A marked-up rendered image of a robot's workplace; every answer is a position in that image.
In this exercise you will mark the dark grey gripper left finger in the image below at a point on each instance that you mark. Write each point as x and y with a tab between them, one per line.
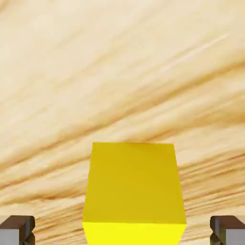
17	229

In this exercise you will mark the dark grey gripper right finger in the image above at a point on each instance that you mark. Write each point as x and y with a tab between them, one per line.
227	229

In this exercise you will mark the small yellow cube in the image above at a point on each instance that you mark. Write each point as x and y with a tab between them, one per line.
134	187

